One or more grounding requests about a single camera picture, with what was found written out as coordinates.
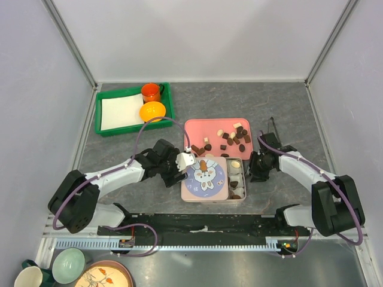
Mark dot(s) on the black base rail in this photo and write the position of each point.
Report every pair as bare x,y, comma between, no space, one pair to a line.
177,229

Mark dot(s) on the pink tray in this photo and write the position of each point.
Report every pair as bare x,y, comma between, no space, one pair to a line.
200,129

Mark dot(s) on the silver tin lid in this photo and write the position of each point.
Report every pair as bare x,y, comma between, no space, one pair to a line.
206,181

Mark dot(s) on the dark fluted round chocolate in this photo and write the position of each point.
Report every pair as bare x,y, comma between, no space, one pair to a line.
208,147

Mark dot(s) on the yellow bowl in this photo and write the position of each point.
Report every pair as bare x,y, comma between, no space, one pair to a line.
151,110

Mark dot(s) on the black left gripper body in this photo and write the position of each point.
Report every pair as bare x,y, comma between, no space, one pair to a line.
169,168

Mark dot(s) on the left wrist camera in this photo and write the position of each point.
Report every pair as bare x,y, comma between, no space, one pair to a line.
185,160

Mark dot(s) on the cream and green mug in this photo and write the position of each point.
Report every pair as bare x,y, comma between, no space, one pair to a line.
34,276

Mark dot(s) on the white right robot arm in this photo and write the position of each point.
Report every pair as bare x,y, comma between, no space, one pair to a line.
335,205

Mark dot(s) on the green plastic bin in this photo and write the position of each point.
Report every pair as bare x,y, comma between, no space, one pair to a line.
109,95

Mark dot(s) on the pink chocolate tin box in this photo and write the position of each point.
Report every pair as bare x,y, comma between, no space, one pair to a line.
236,183

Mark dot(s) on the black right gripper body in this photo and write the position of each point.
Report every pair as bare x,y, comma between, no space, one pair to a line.
258,167

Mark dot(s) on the light green bowl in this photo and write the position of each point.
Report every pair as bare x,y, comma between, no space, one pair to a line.
68,266

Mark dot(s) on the brown bar chocolate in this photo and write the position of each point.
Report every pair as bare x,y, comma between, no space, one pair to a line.
200,151

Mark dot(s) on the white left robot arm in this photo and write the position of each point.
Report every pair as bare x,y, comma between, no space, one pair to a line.
75,204

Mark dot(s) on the white swirl chocolate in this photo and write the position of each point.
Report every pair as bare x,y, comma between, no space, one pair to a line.
235,164

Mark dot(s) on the pink painted plate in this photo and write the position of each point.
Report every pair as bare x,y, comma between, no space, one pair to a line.
106,273

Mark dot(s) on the orange mug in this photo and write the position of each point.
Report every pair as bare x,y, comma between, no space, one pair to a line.
152,92

